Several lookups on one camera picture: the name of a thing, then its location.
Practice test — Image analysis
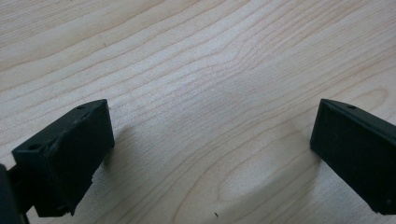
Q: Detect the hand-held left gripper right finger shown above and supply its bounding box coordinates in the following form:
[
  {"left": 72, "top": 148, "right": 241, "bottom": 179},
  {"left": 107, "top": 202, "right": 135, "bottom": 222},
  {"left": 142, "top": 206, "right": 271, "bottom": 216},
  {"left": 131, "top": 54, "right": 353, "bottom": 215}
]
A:
[{"left": 309, "top": 98, "right": 396, "bottom": 216}]

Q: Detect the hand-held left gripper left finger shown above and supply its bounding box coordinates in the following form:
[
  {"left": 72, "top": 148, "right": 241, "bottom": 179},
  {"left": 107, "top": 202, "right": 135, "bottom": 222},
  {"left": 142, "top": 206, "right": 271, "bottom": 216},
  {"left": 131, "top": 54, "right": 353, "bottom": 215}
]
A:
[{"left": 11, "top": 98, "right": 116, "bottom": 218}]

